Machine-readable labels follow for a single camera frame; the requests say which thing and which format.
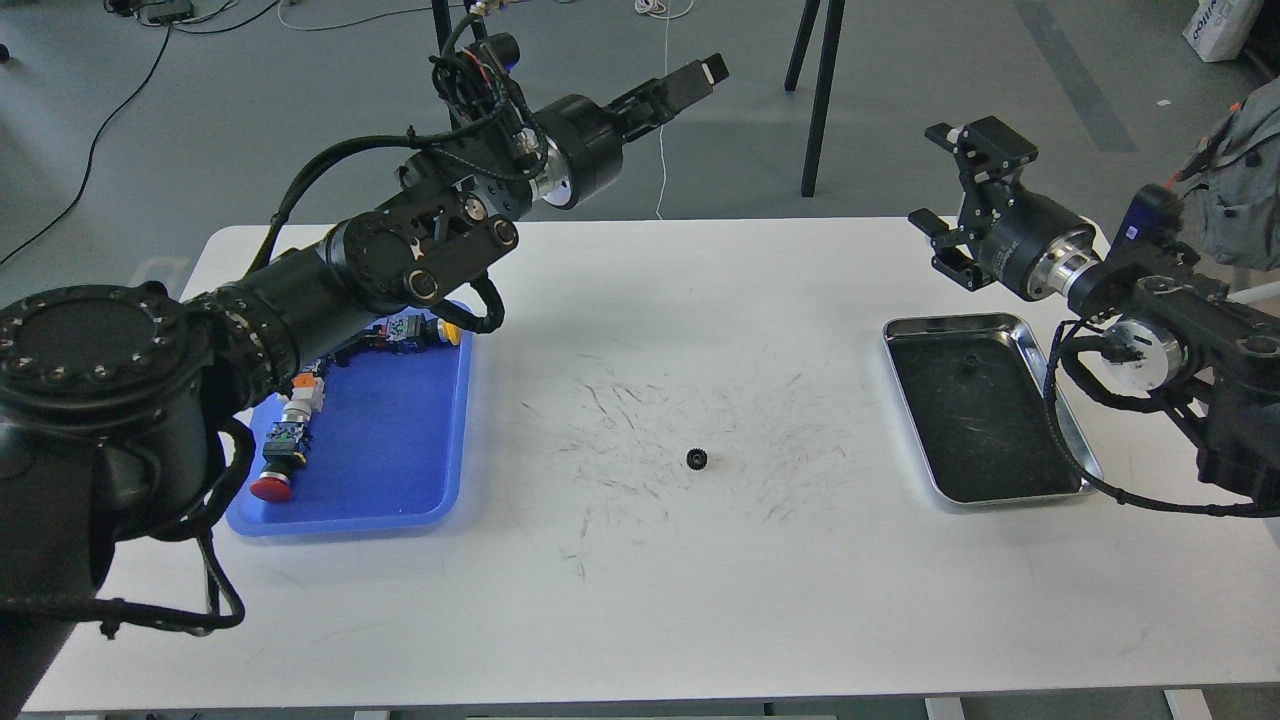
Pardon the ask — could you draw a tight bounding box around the yellow push button switch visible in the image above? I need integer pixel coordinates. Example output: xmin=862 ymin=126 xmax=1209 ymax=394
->
xmin=372 ymin=313 xmax=462 ymax=354

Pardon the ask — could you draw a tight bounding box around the silver metal tray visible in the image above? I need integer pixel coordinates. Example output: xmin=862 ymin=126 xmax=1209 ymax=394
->
xmin=882 ymin=313 xmax=1102 ymax=509

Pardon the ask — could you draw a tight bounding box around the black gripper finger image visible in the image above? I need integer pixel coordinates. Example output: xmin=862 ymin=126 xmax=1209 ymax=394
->
xmin=611 ymin=53 xmax=730 ymax=126
xmin=924 ymin=117 xmax=1039 ymax=225
xmin=620 ymin=105 xmax=676 ymax=145
xmin=908 ymin=208 xmax=991 ymax=292

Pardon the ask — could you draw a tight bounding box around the red push button switch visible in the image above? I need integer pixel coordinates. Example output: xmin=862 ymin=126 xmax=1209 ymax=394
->
xmin=250 ymin=421 xmax=312 ymax=503

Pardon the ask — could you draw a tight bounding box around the grey backpack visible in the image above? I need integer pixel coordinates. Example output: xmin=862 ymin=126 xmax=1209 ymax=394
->
xmin=1167 ymin=79 xmax=1279 ymax=272

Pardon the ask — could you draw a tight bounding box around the white hanging cord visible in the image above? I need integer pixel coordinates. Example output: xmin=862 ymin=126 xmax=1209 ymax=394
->
xmin=634 ymin=0 xmax=698 ymax=222

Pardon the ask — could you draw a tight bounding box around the black stand leg left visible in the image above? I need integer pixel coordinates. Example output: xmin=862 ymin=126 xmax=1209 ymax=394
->
xmin=430 ymin=0 xmax=475 ymax=58

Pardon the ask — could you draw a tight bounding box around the blue plastic tray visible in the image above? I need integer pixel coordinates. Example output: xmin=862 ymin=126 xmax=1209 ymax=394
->
xmin=227 ymin=316 xmax=472 ymax=537

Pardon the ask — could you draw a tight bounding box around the black floor cable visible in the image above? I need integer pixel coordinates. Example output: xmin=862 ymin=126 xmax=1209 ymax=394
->
xmin=0 ymin=0 xmax=282 ymax=266

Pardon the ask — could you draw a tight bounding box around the black stand leg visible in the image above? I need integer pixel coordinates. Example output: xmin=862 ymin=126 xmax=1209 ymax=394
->
xmin=783 ymin=1 xmax=846 ymax=199
xmin=430 ymin=0 xmax=475 ymax=58

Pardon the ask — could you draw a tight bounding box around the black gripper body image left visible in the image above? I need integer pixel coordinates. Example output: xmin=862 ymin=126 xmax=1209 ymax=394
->
xmin=534 ymin=94 xmax=628 ymax=210

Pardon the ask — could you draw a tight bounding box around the white cardboard box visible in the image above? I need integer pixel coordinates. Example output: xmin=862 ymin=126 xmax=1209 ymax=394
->
xmin=1181 ymin=1 xmax=1265 ymax=63

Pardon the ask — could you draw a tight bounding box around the black stand leg right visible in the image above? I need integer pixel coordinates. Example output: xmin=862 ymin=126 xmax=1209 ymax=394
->
xmin=783 ymin=1 xmax=846 ymax=199

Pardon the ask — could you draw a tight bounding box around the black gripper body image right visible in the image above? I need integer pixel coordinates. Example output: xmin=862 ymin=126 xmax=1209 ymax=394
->
xmin=978 ymin=190 xmax=1100 ymax=302

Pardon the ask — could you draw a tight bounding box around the black robot arm image left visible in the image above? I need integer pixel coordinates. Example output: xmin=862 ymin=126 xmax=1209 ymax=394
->
xmin=1 ymin=1 xmax=728 ymax=719

